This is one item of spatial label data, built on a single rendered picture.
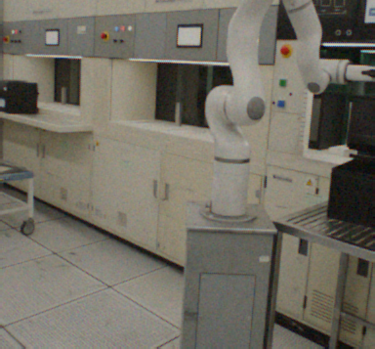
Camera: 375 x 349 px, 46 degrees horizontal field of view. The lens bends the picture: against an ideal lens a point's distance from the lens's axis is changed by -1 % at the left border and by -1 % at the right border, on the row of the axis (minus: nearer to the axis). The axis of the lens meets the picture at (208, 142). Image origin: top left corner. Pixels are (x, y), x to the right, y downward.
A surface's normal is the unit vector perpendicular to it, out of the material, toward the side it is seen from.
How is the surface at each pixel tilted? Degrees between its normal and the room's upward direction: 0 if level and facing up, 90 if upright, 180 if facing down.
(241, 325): 90
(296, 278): 90
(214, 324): 90
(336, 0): 90
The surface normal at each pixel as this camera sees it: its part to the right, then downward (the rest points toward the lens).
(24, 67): 0.74, 0.15
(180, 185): -0.67, 0.07
